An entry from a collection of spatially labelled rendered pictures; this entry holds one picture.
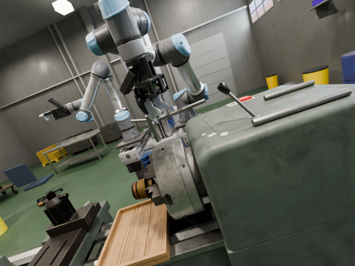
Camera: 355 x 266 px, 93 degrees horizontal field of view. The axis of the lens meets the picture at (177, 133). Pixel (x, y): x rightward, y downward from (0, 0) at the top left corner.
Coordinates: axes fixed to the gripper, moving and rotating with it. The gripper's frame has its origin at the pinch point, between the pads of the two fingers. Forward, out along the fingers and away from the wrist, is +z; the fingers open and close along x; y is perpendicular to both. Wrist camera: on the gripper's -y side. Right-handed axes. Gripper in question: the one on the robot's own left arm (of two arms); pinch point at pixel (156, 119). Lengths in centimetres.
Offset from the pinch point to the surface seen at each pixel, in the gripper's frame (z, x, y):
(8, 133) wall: 91, 134, -1201
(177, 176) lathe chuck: 18.7, -7.6, 6.2
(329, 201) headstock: 38, 9, 48
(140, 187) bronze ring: 25.6, -10.9, -13.4
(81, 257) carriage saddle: 46, -39, -38
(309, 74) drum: 126, 422, 58
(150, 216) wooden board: 49, -11, -21
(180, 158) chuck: 15.2, -2.4, 5.8
